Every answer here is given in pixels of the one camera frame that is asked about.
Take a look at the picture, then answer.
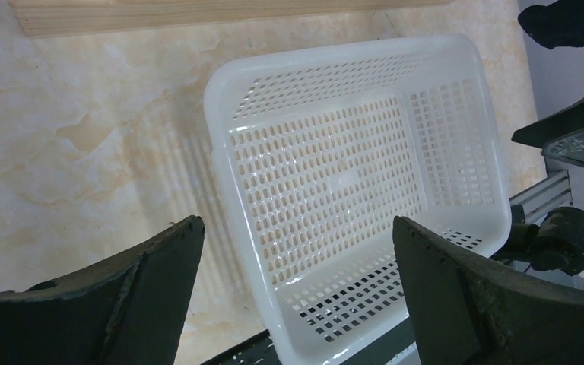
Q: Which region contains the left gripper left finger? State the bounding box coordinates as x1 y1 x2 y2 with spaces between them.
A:
0 216 205 364

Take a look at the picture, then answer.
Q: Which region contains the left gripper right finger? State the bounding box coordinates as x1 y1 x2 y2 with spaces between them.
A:
393 217 584 364

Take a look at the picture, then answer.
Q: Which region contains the white plastic basket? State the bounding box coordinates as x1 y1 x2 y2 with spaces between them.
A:
204 34 511 364

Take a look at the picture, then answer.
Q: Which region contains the navy santa sock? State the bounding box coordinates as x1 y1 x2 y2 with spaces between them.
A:
518 0 584 49

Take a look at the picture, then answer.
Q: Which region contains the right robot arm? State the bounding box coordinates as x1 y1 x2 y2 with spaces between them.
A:
492 207 584 276

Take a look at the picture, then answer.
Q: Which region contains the wooden hanger stand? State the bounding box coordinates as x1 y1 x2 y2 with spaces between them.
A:
8 0 439 37

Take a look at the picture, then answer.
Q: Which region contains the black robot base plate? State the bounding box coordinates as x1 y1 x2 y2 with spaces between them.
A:
201 118 584 365

